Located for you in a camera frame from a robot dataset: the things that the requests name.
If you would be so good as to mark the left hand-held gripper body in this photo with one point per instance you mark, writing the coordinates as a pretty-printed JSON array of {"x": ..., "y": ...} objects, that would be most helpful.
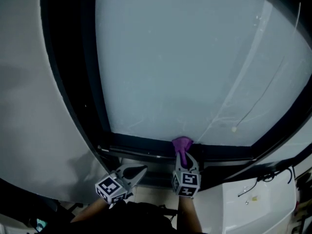
[{"x": 108, "y": 188}]

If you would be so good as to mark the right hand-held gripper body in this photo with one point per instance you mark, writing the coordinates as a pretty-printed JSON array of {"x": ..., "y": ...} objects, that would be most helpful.
[{"x": 187, "y": 183}]

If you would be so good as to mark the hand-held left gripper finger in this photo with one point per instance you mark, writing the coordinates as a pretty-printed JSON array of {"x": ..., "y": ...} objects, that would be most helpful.
[
  {"x": 132, "y": 165},
  {"x": 139, "y": 178}
]

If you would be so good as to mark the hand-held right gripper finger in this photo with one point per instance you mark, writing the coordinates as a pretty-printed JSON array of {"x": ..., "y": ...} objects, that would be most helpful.
[
  {"x": 179, "y": 161},
  {"x": 193, "y": 162}
]

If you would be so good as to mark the purple cleaning cloth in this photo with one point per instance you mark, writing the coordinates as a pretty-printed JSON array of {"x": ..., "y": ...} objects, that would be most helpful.
[{"x": 181, "y": 142}]

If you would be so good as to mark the person's left forearm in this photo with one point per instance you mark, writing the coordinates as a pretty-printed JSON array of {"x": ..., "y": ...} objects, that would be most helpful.
[{"x": 92, "y": 208}]

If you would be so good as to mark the person's right forearm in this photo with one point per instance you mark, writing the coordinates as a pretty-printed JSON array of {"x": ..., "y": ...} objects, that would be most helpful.
[{"x": 189, "y": 213}]

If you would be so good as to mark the black chair base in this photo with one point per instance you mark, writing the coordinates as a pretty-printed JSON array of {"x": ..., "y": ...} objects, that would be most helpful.
[{"x": 74, "y": 207}]

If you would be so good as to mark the person's dark clothing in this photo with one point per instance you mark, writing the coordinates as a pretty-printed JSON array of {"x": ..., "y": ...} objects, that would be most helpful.
[{"x": 136, "y": 218}]

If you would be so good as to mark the small yellow item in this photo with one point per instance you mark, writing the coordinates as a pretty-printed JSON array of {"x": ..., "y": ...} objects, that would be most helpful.
[{"x": 255, "y": 198}]

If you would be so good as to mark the teal object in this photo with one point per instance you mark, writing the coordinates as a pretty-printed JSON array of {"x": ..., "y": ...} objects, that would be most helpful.
[{"x": 41, "y": 224}]

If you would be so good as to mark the black-framed glass window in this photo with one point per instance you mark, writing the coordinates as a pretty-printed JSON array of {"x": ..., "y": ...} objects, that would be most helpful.
[{"x": 73, "y": 82}]

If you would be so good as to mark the frosted window glass pane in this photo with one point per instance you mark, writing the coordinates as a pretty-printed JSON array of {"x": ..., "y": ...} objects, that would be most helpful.
[{"x": 170, "y": 57}]

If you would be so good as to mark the white panel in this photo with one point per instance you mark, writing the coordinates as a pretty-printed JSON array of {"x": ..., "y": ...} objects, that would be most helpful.
[{"x": 26, "y": 106}]

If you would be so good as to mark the pile of dark tools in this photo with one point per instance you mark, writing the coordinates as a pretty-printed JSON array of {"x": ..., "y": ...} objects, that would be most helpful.
[{"x": 303, "y": 203}]

